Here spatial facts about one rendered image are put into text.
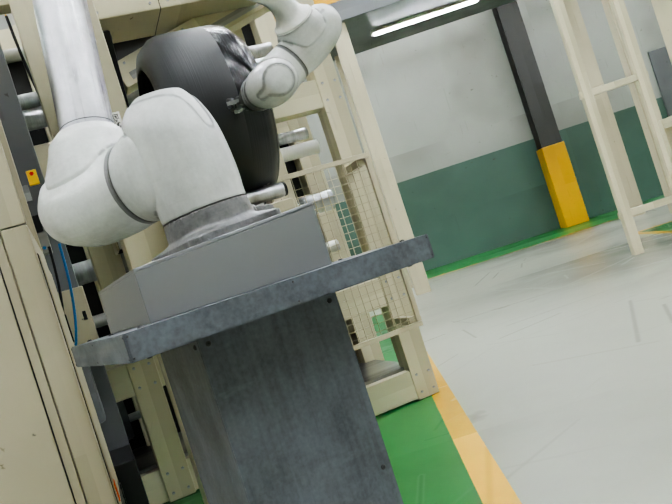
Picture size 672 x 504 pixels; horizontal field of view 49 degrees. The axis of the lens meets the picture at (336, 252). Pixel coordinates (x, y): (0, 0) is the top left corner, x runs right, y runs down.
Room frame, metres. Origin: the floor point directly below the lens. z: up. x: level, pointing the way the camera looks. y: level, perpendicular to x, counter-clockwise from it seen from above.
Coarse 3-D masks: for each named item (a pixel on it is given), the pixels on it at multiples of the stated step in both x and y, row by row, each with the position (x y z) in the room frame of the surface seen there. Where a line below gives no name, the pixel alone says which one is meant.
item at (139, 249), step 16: (96, 16) 2.19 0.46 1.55; (96, 32) 2.19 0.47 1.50; (112, 64) 2.19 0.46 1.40; (112, 80) 2.19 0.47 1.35; (112, 96) 2.18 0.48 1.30; (112, 112) 2.18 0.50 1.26; (160, 224) 2.19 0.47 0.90; (128, 240) 2.15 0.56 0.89; (144, 240) 2.17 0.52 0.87; (160, 240) 2.18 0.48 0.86; (128, 256) 2.15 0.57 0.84; (144, 256) 2.16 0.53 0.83; (176, 416) 2.25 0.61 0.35; (192, 464) 2.23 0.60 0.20
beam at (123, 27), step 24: (96, 0) 2.45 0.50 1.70; (120, 0) 2.48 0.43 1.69; (144, 0) 2.50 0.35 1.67; (168, 0) 2.52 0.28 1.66; (192, 0) 2.56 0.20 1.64; (216, 0) 2.60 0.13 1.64; (240, 0) 2.67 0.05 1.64; (120, 24) 2.54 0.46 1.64; (144, 24) 2.61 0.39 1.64; (168, 24) 2.68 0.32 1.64
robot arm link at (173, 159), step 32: (160, 96) 1.23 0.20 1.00; (192, 96) 1.28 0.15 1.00; (128, 128) 1.23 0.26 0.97; (160, 128) 1.21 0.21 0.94; (192, 128) 1.22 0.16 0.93; (128, 160) 1.24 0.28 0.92; (160, 160) 1.21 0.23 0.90; (192, 160) 1.21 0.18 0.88; (224, 160) 1.24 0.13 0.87; (128, 192) 1.25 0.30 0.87; (160, 192) 1.22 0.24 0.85; (192, 192) 1.21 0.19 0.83; (224, 192) 1.23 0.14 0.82
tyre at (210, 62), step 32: (192, 32) 2.19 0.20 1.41; (224, 32) 2.19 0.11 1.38; (160, 64) 2.09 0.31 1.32; (192, 64) 2.08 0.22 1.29; (224, 64) 2.10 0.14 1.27; (256, 64) 2.17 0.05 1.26; (224, 96) 2.08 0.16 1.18; (224, 128) 2.08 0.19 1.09; (256, 128) 2.12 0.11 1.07; (256, 160) 2.16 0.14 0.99
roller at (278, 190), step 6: (270, 186) 2.23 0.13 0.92; (276, 186) 2.23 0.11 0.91; (282, 186) 2.24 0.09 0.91; (246, 192) 2.21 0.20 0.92; (252, 192) 2.21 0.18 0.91; (258, 192) 2.21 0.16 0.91; (264, 192) 2.22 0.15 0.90; (270, 192) 2.22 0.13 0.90; (276, 192) 2.23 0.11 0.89; (282, 192) 2.24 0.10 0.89; (252, 198) 2.20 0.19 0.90; (258, 198) 2.21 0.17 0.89; (264, 198) 2.22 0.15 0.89; (270, 198) 2.23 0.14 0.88; (276, 198) 2.25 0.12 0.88
